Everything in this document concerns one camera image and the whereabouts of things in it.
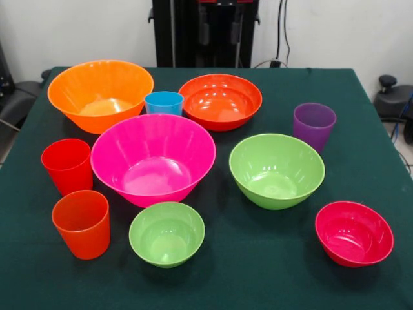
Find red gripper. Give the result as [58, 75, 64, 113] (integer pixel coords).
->
[198, 0, 257, 46]

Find blue cup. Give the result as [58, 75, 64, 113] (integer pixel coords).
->
[144, 91, 185, 116]

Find large orange bowl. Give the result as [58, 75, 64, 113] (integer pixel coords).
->
[47, 59, 155, 135]

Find large green bowl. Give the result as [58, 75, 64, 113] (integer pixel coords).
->
[228, 133, 326, 211]

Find small pink bowl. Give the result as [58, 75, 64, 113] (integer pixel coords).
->
[315, 201, 395, 269]

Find red cup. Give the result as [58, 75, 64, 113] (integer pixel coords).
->
[41, 138, 94, 197]

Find black wall cable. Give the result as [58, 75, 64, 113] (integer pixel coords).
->
[276, 0, 292, 66]

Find large pink bowl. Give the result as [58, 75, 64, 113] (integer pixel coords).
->
[90, 113, 217, 209]

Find dark green table cloth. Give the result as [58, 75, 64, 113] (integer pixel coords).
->
[0, 66, 413, 310]

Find small green bowl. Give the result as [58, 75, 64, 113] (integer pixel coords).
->
[128, 201, 206, 269]

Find red-orange bowl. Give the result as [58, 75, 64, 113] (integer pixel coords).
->
[177, 73, 263, 132]

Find purple cup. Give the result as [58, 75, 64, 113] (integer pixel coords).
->
[292, 102, 337, 154]

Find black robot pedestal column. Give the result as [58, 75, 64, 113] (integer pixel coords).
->
[148, 0, 261, 68]

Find red-orange cup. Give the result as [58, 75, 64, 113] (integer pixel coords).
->
[51, 189, 111, 260]

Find black pedestal leg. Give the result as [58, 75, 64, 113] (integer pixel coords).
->
[373, 74, 413, 145]
[0, 80, 43, 130]

